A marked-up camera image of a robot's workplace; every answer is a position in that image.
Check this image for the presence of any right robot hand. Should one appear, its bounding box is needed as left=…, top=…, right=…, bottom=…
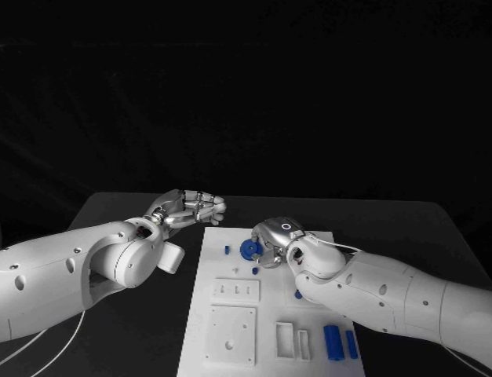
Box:
left=251, top=217, right=317, bottom=269

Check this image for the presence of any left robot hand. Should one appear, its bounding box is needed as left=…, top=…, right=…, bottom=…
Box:
left=143, top=188, right=228, bottom=240

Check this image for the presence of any blue gear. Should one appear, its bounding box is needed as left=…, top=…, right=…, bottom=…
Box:
left=240, top=238, right=266, bottom=262

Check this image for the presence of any white task board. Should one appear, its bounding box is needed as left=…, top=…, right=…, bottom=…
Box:
left=176, top=226, right=368, bottom=377

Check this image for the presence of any thick long blue cylinder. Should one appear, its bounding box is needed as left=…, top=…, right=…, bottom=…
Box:
left=323, top=324, right=345, bottom=361

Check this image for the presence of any thin long blue cylinder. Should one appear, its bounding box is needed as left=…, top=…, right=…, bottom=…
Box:
left=346, top=330, right=361, bottom=360

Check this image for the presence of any white cable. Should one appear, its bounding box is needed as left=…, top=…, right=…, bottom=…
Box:
left=443, top=345, right=491, bottom=377
left=309, top=233, right=363, bottom=254
left=0, top=327, right=51, bottom=375
left=25, top=309, right=89, bottom=377

